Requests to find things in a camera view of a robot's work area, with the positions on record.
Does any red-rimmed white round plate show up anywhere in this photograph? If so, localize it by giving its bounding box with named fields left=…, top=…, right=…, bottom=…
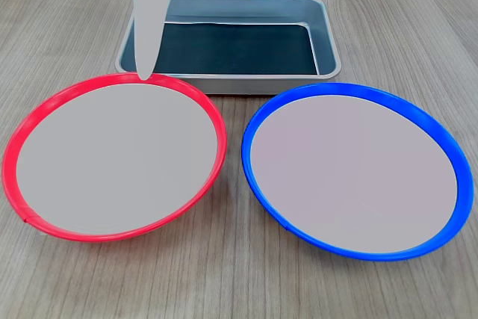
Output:
left=1, top=72, right=228, bottom=244

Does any steel tray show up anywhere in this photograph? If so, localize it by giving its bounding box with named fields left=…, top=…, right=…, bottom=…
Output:
left=114, top=0, right=343, bottom=96

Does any black tray mat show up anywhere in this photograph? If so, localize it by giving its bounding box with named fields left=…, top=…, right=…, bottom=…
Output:
left=155, top=22, right=320, bottom=76

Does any blue-rimmed white round plate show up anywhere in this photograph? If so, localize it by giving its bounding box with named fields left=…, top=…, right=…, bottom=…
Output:
left=240, top=81, right=470, bottom=261

